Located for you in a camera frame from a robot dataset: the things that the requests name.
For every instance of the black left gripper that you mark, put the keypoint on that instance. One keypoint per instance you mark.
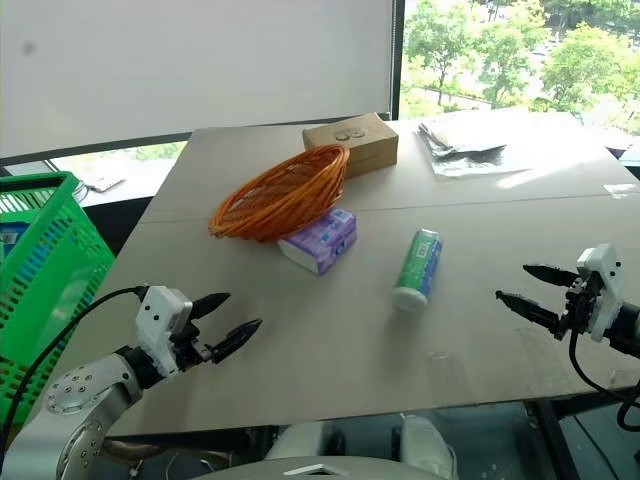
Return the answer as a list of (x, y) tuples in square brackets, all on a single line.
[(192, 345)]

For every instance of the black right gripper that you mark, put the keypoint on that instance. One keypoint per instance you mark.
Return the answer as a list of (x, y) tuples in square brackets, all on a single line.
[(577, 305)]

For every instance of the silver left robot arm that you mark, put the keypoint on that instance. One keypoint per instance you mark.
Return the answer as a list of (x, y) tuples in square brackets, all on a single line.
[(80, 400)]

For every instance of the orange wicker basket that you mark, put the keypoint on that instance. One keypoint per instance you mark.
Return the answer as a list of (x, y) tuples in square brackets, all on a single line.
[(282, 195)]

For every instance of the green plastic shopping basket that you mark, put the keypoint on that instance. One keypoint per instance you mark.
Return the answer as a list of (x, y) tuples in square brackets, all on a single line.
[(40, 270)]

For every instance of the green white cylindrical container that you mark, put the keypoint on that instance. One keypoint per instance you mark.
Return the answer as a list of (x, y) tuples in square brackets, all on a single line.
[(420, 270)]

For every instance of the purple tissue pack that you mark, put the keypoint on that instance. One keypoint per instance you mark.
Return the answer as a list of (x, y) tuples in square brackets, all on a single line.
[(322, 242)]

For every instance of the black table leg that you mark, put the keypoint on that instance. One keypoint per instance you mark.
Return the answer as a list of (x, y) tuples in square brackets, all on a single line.
[(550, 440)]

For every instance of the silver foil bag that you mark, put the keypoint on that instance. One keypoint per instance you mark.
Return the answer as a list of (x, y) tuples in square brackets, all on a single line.
[(465, 150)]

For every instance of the silver robot torso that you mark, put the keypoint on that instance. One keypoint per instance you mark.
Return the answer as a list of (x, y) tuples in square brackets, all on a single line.
[(360, 450)]

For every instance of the brown cardboard box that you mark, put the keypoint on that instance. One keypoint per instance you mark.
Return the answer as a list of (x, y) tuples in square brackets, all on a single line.
[(357, 142)]

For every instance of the white roller blind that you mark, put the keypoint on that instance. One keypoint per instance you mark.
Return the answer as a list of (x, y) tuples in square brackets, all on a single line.
[(195, 65)]

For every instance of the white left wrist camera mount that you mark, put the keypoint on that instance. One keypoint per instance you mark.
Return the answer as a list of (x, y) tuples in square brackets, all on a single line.
[(161, 320)]

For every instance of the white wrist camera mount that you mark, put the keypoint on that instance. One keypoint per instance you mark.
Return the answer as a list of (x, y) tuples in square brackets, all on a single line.
[(161, 320), (602, 285)]

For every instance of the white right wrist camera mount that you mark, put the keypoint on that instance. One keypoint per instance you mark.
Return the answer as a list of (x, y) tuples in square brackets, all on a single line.
[(602, 285)]

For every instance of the black window frame post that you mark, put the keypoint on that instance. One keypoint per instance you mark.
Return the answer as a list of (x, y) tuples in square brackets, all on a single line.
[(397, 57)]

